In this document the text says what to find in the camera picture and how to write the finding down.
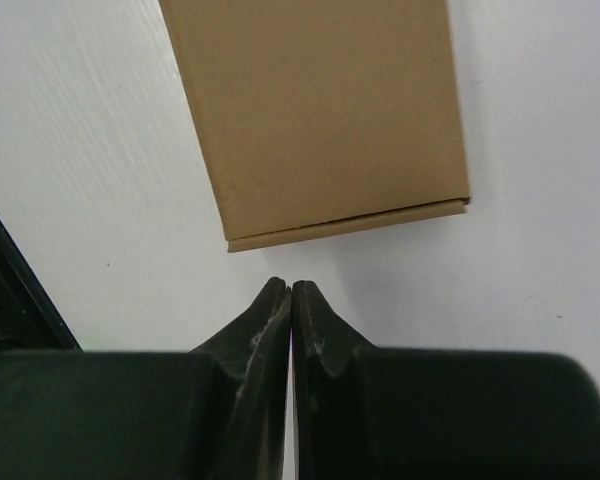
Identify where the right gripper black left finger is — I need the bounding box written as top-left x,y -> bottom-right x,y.
0,277 -> 291,479

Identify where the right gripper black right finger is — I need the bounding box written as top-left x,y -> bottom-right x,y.
291,281 -> 600,479

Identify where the brown cardboard box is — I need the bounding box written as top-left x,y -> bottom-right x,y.
161,1 -> 471,252

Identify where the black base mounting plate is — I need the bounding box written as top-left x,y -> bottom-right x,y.
0,220 -> 81,353

